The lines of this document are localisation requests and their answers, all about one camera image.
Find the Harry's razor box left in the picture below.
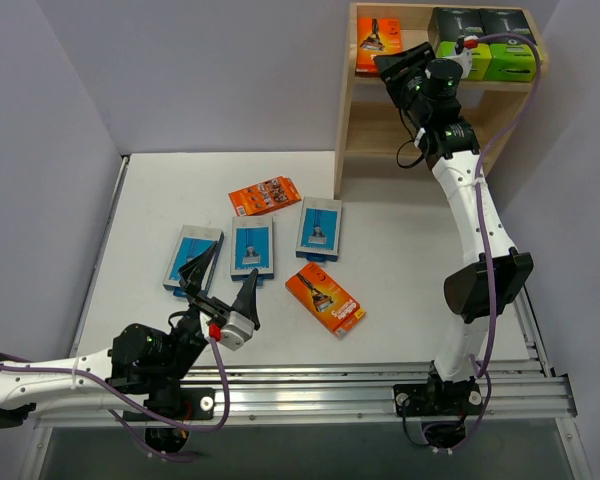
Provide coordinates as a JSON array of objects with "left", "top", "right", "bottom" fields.
[{"left": 163, "top": 225, "right": 224, "bottom": 298}]

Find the orange styler box back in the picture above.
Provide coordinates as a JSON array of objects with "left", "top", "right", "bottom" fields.
[{"left": 229, "top": 176, "right": 302, "bottom": 217}]

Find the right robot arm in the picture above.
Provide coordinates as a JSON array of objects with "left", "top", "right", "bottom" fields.
[{"left": 374, "top": 39, "right": 533, "bottom": 413}]

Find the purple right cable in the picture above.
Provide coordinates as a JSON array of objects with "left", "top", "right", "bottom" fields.
[{"left": 419, "top": 32, "right": 541, "bottom": 451}]

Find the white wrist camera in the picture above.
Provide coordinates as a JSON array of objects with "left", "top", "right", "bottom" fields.
[
  {"left": 449, "top": 35, "right": 479, "bottom": 79},
  {"left": 200, "top": 312, "right": 256, "bottom": 351}
]

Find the aluminium rail base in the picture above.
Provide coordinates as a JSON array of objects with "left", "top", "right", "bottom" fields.
[{"left": 39, "top": 362, "right": 576, "bottom": 426}]

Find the orange styler box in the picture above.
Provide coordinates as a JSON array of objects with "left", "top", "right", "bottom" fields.
[
  {"left": 229, "top": 176, "right": 302, "bottom": 217},
  {"left": 356, "top": 17, "right": 402, "bottom": 76}
]

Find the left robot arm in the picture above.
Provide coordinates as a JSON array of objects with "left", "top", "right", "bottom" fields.
[{"left": 0, "top": 243, "right": 260, "bottom": 429}]

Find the Harry's razor box middle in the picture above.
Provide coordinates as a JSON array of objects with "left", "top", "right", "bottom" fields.
[{"left": 230, "top": 215, "right": 275, "bottom": 284}]

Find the wooden shelf unit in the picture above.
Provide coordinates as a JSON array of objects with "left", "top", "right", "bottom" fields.
[{"left": 333, "top": 3, "right": 532, "bottom": 194}]

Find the black green GilletteLabs box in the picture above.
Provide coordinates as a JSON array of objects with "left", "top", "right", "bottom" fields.
[
  {"left": 480, "top": 9, "right": 537, "bottom": 83},
  {"left": 433, "top": 7, "right": 492, "bottom": 82}
]

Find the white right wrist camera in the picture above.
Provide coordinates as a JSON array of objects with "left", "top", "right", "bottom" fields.
[{"left": 449, "top": 35, "right": 479, "bottom": 79}]

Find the Harry's razor box right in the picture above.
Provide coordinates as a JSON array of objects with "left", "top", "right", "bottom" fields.
[{"left": 295, "top": 197, "right": 343, "bottom": 262}]

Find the harry's razor box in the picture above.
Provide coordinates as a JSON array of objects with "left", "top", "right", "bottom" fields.
[
  {"left": 295, "top": 197, "right": 343, "bottom": 262},
  {"left": 163, "top": 225, "right": 224, "bottom": 298},
  {"left": 230, "top": 215, "right": 275, "bottom": 284}
]

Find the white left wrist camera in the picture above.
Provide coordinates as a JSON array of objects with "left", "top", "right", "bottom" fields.
[{"left": 200, "top": 312, "right": 256, "bottom": 351}]

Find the orange Gillette Fusion5 box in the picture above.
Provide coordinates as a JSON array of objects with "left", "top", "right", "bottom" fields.
[{"left": 285, "top": 262, "right": 366, "bottom": 338}]

